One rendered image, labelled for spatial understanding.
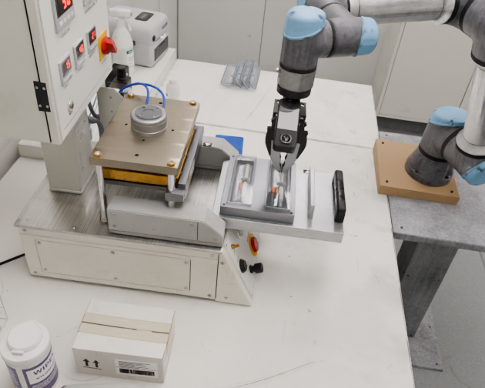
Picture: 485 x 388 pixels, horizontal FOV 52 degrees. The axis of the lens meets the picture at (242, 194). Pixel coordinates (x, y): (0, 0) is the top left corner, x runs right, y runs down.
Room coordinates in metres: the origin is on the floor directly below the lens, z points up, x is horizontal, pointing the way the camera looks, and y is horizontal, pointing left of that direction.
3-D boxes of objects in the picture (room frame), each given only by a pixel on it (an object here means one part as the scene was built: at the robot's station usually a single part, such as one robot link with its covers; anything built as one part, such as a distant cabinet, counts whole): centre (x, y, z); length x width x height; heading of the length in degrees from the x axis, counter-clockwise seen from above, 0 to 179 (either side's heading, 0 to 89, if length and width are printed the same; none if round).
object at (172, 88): (1.59, 0.28, 0.82); 0.05 x 0.05 x 0.14
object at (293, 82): (0.95, -0.08, 1.26); 0.08 x 0.08 x 0.05
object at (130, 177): (0.94, 0.22, 1.07); 0.22 x 0.17 x 0.10; 178
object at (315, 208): (0.93, -0.09, 0.97); 0.30 x 0.22 x 0.08; 88
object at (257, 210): (0.93, -0.04, 0.98); 0.20 x 0.17 x 0.03; 178
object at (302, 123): (0.95, -0.08, 1.18); 0.09 x 0.08 x 0.12; 179
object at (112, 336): (0.60, 0.21, 0.80); 0.19 x 0.13 x 0.09; 86
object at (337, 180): (0.92, -0.22, 0.99); 0.15 x 0.02 x 0.04; 178
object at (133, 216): (0.79, 0.16, 0.97); 0.25 x 0.05 x 0.07; 88
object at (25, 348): (0.52, 0.37, 0.83); 0.09 x 0.09 x 0.15
